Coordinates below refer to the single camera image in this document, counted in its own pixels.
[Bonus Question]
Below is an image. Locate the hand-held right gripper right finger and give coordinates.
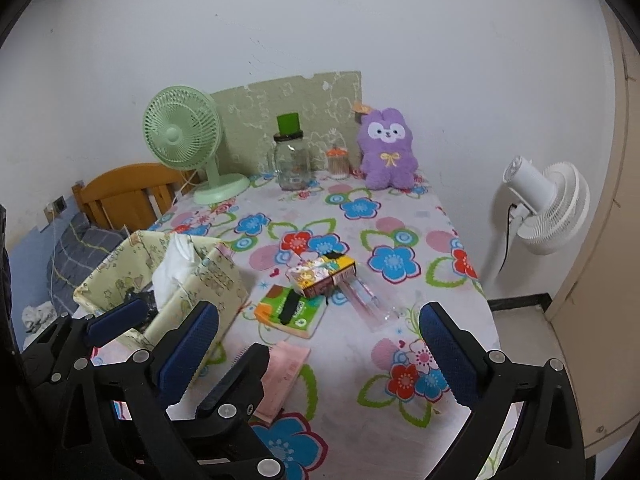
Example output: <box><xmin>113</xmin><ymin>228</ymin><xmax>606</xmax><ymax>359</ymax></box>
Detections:
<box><xmin>419</xmin><ymin>301</ymin><xmax>586</xmax><ymax>480</ymax></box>

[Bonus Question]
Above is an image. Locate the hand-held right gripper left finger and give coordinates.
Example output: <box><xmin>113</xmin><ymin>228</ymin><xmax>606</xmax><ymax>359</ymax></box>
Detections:
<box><xmin>47</xmin><ymin>300</ymin><xmax>220</xmax><ymax>480</ymax></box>

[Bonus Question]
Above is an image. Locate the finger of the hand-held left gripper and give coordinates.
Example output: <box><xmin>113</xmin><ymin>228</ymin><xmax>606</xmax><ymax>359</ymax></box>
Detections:
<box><xmin>22</xmin><ymin>296</ymin><xmax>157</xmax><ymax>396</ymax></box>
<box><xmin>170</xmin><ymin>342</ymin><xmax>287</xmax><ymax>480</ymax></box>

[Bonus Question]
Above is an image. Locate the black plastic bag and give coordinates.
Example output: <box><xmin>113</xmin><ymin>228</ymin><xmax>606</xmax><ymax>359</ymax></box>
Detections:
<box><xmin>122</xmin><ymin>286</ymin><xmax>156</xmax><ymax>306</ymax></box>

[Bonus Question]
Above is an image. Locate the pink soft packet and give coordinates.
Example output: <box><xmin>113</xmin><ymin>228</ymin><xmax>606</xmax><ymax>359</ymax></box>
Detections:
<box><xmin>254</xmin><ymin>341</ymin><xmax>311</xmax><ymax>422</ymax></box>

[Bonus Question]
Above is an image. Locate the white tissue pack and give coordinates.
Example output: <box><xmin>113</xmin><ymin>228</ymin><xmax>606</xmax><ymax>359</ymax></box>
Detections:
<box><xmin>151</xmin><ymin>235</ymin><xmax>198</xmax><ymax>308</ymax></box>

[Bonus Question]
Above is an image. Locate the yellow printed fabric storage box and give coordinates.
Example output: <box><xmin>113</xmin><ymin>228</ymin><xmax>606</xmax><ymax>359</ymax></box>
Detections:
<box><xmin>73</xmin><ymin>229</ymin><xmax>251</xmax><ymax>401</ymax></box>

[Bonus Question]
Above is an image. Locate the black hair band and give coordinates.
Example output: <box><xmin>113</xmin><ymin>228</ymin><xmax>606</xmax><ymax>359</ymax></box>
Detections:
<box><xmin>277</xmin><ymin>292</ymin><xmax>303</xmax><ymax>326</ymax></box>

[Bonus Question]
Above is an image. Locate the clear pen pack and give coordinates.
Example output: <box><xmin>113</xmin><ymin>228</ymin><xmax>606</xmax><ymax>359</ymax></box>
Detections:
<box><xmin>340</xmin><ymin>277</ymin><xmax>401</xmax><ymax>332</ymax></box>

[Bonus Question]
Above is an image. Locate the colourful snack box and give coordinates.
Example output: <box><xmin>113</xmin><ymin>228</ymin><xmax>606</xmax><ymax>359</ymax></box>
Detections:
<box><xmin>286</xmin><ymin>254</ymin><xmax>357</xmax><ymax>300</ymax></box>

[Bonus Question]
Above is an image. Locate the grey plaid pillow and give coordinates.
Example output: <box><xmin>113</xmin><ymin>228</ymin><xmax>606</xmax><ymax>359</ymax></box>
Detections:
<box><xmin>47</xmin><ymin>212</ymin><xmax>128</xmax><ymax>316</ymax></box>

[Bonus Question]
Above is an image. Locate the crumpled white cloth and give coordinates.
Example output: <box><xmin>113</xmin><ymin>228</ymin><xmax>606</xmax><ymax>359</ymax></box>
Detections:
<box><xmin>22</xmin><ymin>302</ymin><xmax>58</xmax><ymax>333</ymax></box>

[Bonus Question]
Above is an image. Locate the white standing fan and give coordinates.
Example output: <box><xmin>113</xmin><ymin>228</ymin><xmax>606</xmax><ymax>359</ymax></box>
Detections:
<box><xmin>477</xmin><ymin>156</ymin><xmax>591</xmax><ymax>291</ymax></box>

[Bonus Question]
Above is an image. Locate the beige door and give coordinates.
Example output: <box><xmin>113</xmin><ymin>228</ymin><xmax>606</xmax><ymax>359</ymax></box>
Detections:
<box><xmin>545</xmin><ymin>0</ymin><xmax>640</xmax><ymax>461</ymax></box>

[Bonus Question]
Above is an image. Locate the green desk fan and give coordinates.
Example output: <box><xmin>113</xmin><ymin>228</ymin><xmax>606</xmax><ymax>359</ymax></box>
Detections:
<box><xmin>142</xmin><ymin>85</ymin><xmax>250</xmax><ymax>206</ymax></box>

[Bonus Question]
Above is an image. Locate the purple plush bunny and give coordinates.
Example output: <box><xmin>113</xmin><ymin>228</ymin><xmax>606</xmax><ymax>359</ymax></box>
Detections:
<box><xmin>352</xmin><ymin>101</ymin><xmax>420</xmax><ymax>191</ymax></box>

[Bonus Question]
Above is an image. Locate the glass mug jar black lid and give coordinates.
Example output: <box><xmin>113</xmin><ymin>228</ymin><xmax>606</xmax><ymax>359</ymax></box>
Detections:
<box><xmin>267</xmin><ymin>130</ymin><xmax>315</xmax><ymax>192</ymax></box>

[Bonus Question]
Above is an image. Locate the small jar orange lid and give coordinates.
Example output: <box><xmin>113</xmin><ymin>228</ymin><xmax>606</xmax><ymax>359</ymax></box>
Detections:
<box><xmin>326</xmin><ymin>146</ymin><xmax>349</xmax><ymax>181</ymax></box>

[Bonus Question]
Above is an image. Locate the green printed board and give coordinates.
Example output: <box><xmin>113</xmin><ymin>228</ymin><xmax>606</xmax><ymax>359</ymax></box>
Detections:
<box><xmin>210</xmin><ymin>70</ymin><xmax>363</xmax><ymax>178</ymax></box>

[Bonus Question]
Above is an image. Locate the green plastic cup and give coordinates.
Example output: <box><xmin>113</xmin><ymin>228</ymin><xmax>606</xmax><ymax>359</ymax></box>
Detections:
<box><xmin>276</xmin><ymin>112</ymin><xmax>302</xmax><ymax>137</ymax></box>

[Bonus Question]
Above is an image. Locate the black fan cable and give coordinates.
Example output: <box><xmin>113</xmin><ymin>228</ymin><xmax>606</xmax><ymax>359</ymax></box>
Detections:
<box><xmin>502</xmin><ymin>202</ymin><xmax>516</xmax><ymax>261</ymax></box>

